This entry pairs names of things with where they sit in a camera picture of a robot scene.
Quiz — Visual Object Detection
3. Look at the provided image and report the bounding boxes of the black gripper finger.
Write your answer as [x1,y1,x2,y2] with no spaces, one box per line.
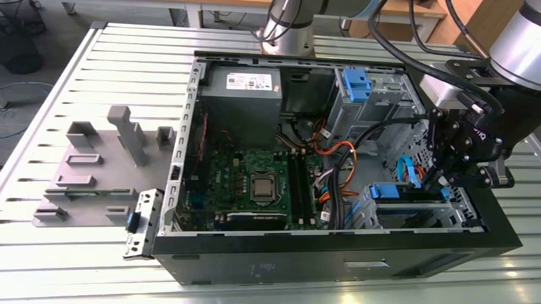
[422,108,470,191]
[434,160,515,191]

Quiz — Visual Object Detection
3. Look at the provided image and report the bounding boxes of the orange disk power wire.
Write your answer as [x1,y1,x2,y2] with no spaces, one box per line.
[415,158,428,185]

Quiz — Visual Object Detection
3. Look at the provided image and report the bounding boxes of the blue data wire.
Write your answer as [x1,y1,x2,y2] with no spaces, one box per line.
[395,155,424,188]

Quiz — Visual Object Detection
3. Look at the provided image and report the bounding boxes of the hard disk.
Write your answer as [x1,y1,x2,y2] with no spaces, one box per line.
[365,183,451,205]

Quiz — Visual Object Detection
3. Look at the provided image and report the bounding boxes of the metal disk bay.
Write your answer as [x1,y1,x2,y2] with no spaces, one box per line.
[344,182,478,229]

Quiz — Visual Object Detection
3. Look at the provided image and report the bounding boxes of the metal drive cage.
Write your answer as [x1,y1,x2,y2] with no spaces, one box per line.
[327,65,423,140]

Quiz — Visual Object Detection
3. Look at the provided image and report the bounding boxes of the blue drive cage latch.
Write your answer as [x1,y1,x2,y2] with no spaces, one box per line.
[341,68,373,103]

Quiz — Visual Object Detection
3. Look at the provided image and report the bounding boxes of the wooden cabinet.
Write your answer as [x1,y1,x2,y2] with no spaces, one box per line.
[454,0,526,56]

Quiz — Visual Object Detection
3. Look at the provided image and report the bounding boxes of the wooden desk white legs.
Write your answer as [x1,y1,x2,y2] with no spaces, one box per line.
[336,0,448,45]

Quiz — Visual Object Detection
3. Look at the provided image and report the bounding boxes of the black RAM slot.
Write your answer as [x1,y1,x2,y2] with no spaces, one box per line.
[288,151,304,224]
[297,150,316,222]

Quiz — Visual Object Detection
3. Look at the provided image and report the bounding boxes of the CPU socket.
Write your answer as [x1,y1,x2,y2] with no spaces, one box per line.
[247,170,283,205]

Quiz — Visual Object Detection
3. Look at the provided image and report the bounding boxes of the pale blue teach pendant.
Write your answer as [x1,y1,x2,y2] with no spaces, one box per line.
[356,0,383,16]

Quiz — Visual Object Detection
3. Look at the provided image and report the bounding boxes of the silver CPU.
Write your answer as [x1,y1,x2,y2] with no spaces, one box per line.
[252,178,275,196]

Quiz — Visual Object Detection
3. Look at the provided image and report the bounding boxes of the grey power supply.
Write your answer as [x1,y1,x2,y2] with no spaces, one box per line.
[196,65,283,151]

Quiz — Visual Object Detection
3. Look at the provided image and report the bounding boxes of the black PC case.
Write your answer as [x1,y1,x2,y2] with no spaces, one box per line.
[150,49,523,286]

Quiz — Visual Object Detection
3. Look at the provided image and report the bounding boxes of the black graphics card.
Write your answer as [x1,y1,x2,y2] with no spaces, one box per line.
[224,211,288,231]

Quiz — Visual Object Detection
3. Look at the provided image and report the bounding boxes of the green motherboard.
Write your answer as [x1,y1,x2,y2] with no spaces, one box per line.
[174,148,335,231]

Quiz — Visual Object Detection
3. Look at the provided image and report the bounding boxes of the grey parts rack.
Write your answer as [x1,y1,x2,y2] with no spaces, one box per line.
[31,106,176,228]

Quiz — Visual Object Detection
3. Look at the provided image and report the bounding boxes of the black waste bin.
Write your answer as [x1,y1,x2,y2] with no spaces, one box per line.
[1,36,45,75]

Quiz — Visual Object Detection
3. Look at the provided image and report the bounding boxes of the thin black data cable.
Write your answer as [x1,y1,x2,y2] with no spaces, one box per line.
[348,117,427,153]

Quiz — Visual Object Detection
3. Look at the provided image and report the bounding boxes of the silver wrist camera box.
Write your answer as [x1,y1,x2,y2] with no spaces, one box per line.
[416,61,470,109]

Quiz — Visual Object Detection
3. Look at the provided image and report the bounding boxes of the orange power wire bundle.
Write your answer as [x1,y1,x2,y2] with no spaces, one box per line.
[313,141,359,203]

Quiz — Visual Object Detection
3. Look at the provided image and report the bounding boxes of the black cable bundle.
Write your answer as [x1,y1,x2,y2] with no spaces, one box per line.
[328,167,345,229]

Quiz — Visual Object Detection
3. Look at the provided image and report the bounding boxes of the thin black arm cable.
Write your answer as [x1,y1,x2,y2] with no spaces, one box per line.
[408,0,487,60]

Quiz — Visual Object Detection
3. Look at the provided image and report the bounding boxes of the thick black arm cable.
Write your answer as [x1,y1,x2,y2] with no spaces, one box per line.
[365,0,506,117]

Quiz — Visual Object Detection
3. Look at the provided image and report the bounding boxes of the red wire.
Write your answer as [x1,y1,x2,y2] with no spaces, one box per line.
[192,112,210,180]

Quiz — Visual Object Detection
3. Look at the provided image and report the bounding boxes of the white desk frame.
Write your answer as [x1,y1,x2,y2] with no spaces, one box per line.
[61,0,204,29]

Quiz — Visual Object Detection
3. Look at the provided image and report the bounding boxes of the metal expansion slot bracket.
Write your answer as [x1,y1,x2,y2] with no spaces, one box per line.
[121,187,165,260]

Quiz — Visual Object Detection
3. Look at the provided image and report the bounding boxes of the light blue floor cable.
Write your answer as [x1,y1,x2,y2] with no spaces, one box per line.
[0,80,54,140]

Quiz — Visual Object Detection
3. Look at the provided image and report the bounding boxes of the black wire basket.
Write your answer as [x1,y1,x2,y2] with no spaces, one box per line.
[0,4,48,37]

